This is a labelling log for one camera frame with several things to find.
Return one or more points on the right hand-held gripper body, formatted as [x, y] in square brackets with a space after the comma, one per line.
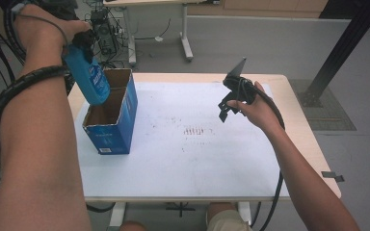
[237, 85]

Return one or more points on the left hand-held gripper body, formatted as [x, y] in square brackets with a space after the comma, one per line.
[82, 38]

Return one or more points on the blue plastic bottle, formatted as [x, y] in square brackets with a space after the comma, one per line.
[90, 80]

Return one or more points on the blue cardboard box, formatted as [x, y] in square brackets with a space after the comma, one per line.
[115, 138]

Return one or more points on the person's right hand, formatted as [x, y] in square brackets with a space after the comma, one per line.
[261, 110]

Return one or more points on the person's left hand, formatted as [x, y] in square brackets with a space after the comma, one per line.
[45, 32]

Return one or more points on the black computer tower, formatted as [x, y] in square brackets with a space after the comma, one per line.
[106, 30]

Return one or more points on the white table mat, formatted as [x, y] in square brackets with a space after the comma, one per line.
[189, 160]

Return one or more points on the white background desk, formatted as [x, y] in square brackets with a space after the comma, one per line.
[141, 2]

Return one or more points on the white paper scrap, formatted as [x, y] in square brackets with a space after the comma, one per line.
[159, 38]

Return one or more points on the light wooden table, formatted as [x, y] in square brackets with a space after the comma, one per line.
[305, 134]

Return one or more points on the wooden cabinet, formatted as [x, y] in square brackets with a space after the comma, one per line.
[269, 6]

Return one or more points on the grey floor mat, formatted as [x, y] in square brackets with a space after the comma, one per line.
[324, 109]

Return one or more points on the white table leg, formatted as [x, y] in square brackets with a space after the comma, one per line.
[244, 211]
[117, 214]

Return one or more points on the person's right leg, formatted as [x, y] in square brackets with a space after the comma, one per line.
[226, 219]

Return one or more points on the dark tape strip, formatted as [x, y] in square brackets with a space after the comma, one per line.
[332, 175]

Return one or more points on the person's left knee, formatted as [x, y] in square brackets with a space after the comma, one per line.
[133, 226]

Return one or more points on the black bracket under table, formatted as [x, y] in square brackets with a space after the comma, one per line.
[180, 208]

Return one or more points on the black metal post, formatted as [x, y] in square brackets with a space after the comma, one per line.
[343, 48]

